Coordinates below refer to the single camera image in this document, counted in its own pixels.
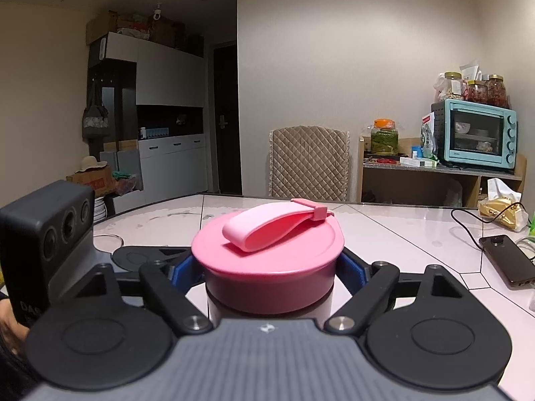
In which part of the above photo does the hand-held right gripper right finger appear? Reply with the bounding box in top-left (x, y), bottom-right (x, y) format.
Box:
top-left (325, 254), bottom-right (472, 337)

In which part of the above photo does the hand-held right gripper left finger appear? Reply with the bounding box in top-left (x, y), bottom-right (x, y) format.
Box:
top-left (84, 254), bottom-right (212, 337)

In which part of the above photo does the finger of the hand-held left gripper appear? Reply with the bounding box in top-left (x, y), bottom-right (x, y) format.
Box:
top-left (155, 247), bottom-right (192, 266)

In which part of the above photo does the pink bottle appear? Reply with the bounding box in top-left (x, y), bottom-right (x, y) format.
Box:
top-left (205, 287), bottom-right (335, 330)

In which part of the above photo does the pink bottle cap with strap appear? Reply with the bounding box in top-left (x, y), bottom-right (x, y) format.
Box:
top-left (191, 198), bottom-right (346, 315)

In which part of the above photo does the person's left hand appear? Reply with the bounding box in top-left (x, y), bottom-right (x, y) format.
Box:
top-left (0, 294), bottom-right (31, 358)

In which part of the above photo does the stack of white plates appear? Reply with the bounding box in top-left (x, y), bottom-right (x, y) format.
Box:
top-left (94, 196), bottom-right (111, 223)

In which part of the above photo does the cardboard box with red print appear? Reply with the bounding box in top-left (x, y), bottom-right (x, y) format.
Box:
top-left (66, 166), bottom-right (116, 198)

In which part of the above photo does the colourful cloth bundle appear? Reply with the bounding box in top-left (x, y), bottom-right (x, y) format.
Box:
top-left (114, 171), bottom-right (139, 195)

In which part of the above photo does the straw hat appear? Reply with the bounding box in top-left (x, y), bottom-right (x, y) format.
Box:
top-left (69, 155), bottom-right (109, 173)

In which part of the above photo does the wooden shelf unit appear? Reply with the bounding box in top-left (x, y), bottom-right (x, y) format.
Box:
top-left (358, 135), bottom-right (528, 210)

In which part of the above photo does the beige quilted chair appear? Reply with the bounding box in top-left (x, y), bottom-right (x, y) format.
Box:
top-left (268, 127), bottom-right (351, 202)

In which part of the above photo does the flat white box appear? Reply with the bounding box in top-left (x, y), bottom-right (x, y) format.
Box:
top-left (399, 156), bottom-right (438, 168)

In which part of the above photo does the grey hanging bag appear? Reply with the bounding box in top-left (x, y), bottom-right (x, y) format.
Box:
top-left (82, 79), bottom-right (110, 142)

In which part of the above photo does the orange lid green pickle jar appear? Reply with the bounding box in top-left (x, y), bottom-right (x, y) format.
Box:
top-left (370, 119), bottom-right (399, 155)

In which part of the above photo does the dark door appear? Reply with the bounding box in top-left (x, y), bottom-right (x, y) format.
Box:
top-left (213, 41), bottom-right (243, 195)

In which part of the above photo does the black power bank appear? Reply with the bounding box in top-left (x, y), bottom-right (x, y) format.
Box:
top-left (479, 235), bottom-right (535, 287)

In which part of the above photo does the green and white food bag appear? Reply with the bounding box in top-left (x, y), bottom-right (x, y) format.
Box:
top-left (420, 113), bottom-right (440, 163)

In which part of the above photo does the white and black cabinet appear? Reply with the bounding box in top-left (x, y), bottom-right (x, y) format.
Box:
top-left (87, 31), bottom-right (209, 215)

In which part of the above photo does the gold tissue pack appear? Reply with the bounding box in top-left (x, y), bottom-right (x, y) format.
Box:
top-left (478, 177), bottom-right (530, 233)

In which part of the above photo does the teal toaster oven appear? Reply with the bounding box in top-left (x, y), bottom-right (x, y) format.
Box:
top-left (431, 99), bottom-right (518, 173)

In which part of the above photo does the white plastic bag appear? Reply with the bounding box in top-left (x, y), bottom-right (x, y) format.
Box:
top-left (433, 73), bottom-right (449, 102)

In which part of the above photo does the gold lid glass jar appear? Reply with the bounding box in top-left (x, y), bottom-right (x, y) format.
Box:
top-left (444, 71), bottom-right (464, 101)

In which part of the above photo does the plain cardboard box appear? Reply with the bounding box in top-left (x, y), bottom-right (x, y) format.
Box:
top-left (86, 10), bottom-right (118, 45)

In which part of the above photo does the small red pickle jar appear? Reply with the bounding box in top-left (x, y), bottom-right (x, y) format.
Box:
top-left (466, 80), bottom-right (489, 103)

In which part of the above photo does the tall red pickle jar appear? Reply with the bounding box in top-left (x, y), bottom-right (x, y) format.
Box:
top-left (487, 74), bottom-right (508, 108)

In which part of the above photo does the white paper packet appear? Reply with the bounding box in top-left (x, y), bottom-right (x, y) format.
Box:
top-left (459, 60), bottom-right (482, 81)

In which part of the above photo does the thin white looped cable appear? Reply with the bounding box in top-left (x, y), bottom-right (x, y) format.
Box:
top-left (92, 233), bottom-right (124, 252)

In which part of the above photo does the black cable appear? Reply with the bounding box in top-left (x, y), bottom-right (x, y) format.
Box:
top-left (450, 208), bottom-right (491, 256)

